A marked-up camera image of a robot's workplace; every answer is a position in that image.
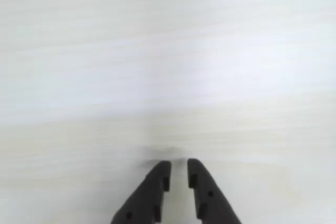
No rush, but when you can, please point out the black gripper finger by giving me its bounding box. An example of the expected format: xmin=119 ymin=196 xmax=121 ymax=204
xmin=110 ymin=160 xmax=173 ymax=224
xmin=186 ymin=158 xmax=242 ymax=224

